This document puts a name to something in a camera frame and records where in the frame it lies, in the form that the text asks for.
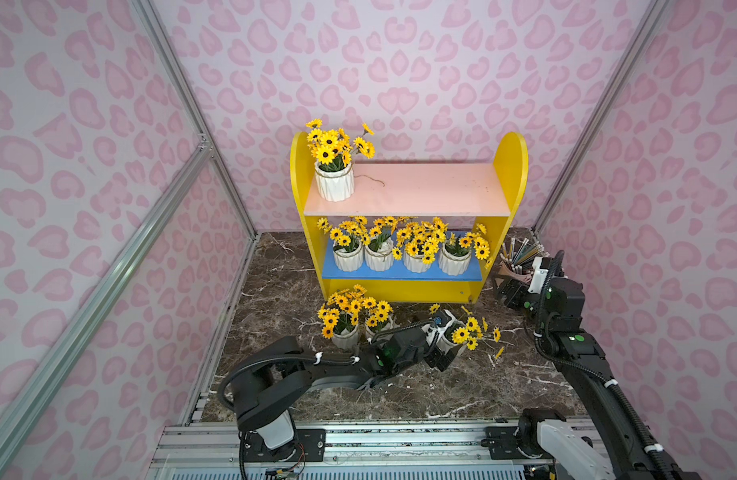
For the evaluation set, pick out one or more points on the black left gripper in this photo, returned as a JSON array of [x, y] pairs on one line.
[[440, 351]]

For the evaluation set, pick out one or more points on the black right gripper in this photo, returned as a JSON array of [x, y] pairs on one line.
[[519, 293]]

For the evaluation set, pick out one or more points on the shelf sunflower pot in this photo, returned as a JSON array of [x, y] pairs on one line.
[[379, 245], [340, 316], [476, 332], [419, 242], [378, 316], [334, 151], [347, 242], [461, 248]]

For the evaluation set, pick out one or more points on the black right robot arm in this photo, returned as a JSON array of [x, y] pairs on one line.
[[553, 306]]

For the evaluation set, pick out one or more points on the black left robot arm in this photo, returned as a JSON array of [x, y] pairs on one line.
[[261, 389]]

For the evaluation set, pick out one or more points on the pink pencil bucket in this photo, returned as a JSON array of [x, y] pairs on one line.
[[509, 270]]

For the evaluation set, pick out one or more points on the bundle of pencils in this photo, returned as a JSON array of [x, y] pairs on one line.
[[519, 252]]

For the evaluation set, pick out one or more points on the yellow shelf unit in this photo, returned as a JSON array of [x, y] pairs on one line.
[[460, 194]]

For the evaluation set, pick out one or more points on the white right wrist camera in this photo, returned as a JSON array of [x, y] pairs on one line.
[[540, 267]]

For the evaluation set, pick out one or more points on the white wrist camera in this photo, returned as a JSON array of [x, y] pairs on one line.
[[540, 267], [440, 333]]

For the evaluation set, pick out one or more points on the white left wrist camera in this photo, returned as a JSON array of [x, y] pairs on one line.
[[440, 333]]

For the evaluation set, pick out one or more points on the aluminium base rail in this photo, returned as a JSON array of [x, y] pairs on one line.
[[434, 449]]

